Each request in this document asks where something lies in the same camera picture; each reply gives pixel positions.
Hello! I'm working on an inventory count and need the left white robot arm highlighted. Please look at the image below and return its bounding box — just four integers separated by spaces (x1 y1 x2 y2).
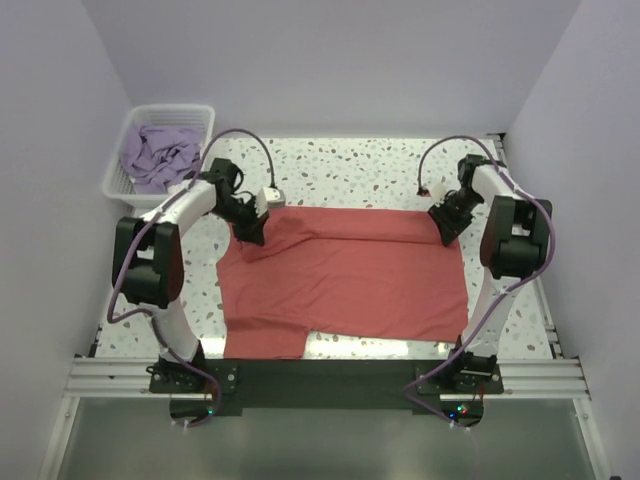
107 158 269 393

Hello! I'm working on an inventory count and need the white plastic laundry basket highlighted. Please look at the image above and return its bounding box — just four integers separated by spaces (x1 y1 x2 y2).
103 104 215 209

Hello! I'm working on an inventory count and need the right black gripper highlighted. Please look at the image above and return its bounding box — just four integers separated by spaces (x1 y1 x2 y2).
429 188 483 247

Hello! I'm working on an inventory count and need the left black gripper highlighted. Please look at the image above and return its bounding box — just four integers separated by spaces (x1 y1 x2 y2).
210 196 270 246

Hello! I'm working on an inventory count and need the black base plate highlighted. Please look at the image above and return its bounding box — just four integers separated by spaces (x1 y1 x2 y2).
147 359 505 426

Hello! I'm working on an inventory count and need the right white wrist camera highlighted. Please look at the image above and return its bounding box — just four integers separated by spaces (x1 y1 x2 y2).
417 182 448 205

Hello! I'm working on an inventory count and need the salmon red t-shirt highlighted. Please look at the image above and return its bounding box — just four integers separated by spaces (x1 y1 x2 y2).
216 207 468 360

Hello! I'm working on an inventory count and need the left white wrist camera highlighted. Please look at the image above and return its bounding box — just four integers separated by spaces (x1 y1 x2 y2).
256 187 286 216

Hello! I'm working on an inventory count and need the purple t-shirt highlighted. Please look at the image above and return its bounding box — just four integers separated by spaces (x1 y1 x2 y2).
118 124 202 195

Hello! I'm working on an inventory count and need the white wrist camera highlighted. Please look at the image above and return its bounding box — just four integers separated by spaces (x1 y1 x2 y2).
256 187 286 216
417 182 448 205

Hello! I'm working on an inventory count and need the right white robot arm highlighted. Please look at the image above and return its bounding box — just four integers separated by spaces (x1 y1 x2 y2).
426 154 552 393

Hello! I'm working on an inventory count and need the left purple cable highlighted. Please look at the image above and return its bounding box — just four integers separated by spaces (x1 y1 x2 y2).
106 128 279 429

